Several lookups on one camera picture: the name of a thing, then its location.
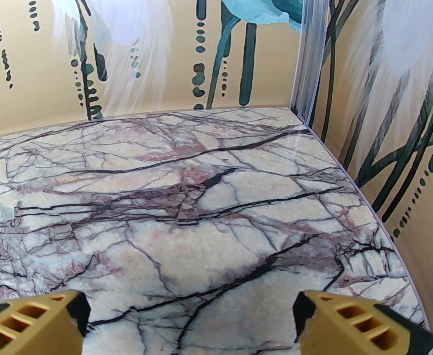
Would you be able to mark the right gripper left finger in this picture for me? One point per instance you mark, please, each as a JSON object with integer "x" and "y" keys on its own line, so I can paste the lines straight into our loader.
{"x": 35, "y": 327}

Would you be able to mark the aluminium frame post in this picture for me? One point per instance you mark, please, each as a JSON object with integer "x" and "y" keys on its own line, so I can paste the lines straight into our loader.
{"x": 311, "y": 50}

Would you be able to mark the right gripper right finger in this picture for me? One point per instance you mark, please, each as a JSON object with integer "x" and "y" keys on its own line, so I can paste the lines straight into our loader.
{"x": 349, "y": 327}

